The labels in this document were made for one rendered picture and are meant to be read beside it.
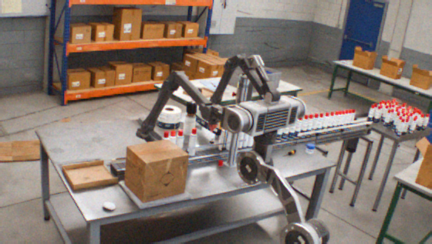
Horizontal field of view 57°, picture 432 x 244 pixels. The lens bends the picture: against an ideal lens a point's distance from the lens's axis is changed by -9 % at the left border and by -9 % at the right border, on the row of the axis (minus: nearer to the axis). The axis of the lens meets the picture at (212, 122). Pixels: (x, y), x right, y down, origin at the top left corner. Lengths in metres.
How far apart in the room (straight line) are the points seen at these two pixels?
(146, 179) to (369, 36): 8.90
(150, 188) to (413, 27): 8.66
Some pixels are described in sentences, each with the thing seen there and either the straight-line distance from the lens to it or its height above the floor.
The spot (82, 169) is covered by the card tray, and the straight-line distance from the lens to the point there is 2.92.
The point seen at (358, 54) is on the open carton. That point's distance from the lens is 8.59.
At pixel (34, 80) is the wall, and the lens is 7.10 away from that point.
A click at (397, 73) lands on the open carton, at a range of 8.31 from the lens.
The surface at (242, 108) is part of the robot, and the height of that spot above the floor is 1.51.
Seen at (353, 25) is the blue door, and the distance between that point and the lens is 11.02.
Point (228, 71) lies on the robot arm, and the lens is 2.91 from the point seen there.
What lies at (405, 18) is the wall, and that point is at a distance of 10.43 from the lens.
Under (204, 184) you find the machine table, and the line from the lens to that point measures 2.86.
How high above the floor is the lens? 2.22
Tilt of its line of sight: 21 degrees down
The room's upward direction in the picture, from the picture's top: 8 degrees clockwise
